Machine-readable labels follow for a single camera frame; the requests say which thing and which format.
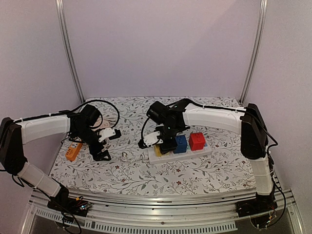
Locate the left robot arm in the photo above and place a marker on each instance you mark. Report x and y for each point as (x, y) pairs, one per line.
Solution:
(14, 134)

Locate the red cube socket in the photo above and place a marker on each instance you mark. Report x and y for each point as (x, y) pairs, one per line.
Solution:
(196, 141)

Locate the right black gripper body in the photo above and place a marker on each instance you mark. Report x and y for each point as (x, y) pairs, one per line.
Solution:
(167, 143)

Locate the orange power strip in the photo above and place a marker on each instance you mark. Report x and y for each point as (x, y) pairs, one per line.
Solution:
(73, 151)

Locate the pink round power strip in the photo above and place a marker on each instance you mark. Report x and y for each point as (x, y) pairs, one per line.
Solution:
(102, 123)

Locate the aluminium frame post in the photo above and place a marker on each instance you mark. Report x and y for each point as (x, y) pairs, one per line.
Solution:
(68, 49)
(255, 50)

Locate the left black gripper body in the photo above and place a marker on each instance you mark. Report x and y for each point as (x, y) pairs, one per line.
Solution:
(87, 135)

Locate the right aluminium frame post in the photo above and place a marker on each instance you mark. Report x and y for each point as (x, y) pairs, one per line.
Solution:
(255, 50)

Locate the left aluminium frame post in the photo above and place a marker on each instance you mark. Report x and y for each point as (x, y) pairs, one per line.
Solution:
(68, 49)

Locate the front aluminium rail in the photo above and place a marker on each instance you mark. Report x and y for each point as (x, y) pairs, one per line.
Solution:
(182, 214)

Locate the blue cube socket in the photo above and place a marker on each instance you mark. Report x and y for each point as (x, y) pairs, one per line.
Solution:
(181, 142)

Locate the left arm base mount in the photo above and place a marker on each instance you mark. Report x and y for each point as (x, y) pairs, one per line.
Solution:
(63, 203)

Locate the yellow cube socket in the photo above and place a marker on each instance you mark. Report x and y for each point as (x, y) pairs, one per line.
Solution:
(157, 150)

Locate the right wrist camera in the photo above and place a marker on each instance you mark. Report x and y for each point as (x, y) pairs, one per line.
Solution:
(150, 140)

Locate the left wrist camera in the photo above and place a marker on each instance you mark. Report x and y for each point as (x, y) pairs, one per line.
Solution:
(108, 133)

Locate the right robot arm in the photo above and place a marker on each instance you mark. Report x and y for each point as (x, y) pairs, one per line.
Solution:
(246, 121)

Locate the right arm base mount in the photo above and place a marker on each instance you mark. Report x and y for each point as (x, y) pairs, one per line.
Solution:
(261, 210)

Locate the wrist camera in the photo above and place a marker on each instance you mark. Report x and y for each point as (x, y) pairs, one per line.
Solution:
(150, 140)
(108, 133)

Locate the white multicolour power strip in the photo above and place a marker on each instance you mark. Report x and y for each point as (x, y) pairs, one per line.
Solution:
(171, 157)

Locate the floral table mat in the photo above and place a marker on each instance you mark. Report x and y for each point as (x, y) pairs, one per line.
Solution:
(225, 170)

